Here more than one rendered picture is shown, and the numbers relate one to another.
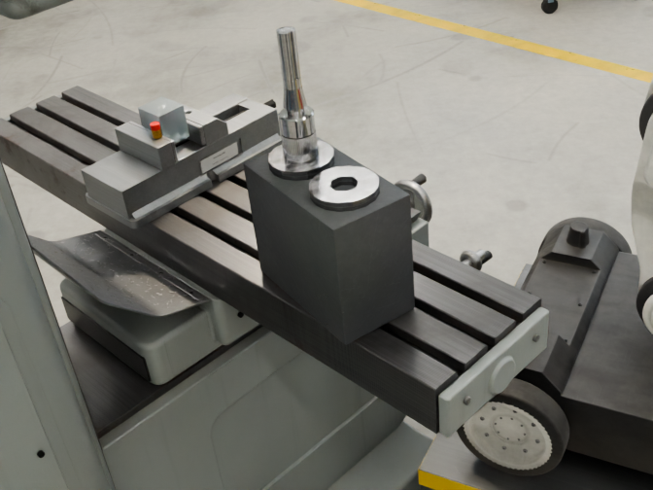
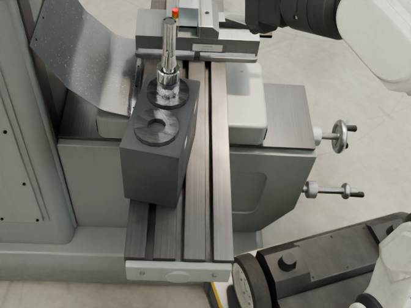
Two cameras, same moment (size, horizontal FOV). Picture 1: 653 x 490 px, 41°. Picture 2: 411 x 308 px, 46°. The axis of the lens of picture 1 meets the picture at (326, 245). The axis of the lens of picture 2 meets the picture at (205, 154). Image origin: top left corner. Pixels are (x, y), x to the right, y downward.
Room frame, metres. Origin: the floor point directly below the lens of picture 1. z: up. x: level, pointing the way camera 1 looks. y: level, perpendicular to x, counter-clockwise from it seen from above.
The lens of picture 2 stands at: (0.51, -0.47, 1.85)
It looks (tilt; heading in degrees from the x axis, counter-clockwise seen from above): 52 degrees down; 35
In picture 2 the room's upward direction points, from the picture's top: 8 degrees clockwise
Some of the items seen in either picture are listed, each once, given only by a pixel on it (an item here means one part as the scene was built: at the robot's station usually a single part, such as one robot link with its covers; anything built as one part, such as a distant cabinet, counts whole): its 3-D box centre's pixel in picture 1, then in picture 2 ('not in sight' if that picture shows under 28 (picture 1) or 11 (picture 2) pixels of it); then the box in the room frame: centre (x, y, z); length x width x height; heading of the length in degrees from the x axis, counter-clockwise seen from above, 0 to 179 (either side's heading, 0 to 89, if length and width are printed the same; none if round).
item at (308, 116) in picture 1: (296, 115); (168, 69); (1.04, 0.02, 1.18); 0.05 x 0.05 x 0.01
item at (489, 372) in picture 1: (210, 213); (185, 73); (1.30, 0.19, 0.88); 1.24 x 0.23 x 0.08; 41
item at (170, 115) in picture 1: (163, 122); (188, 10); (1.36, 0.25, 1.03); 0.06 x 0.05 x 0.06; 42
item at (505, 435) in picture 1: (510, 426); (250, 288); (1.08, -0.29, 0.50); 0.20 x 0.05 x 0.20; 59
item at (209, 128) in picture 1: (191, 121); (207, 18); (1.40, 0.21, 1.01); 0.12 x 0.06 x 0.04; 42
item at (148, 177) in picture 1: (184, 145); (197, 28); (1.38, 0.23, 0.97); 0.35 x 0.15 x 0.11; 132
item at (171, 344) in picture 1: (216, 258); (183, 95); (1.31, 0.20, 0.78); 0.50 x 0.35 x 0.12; 131
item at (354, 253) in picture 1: (328, 231); (162, 138); (1.00, -0.01, 1.02); 0.22 x 0.12 x 0.20; 31
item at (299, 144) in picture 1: (298, 137); (168, 80); (1.04, 0.02, 1.14); 0.05 x 0.05 x 0.06
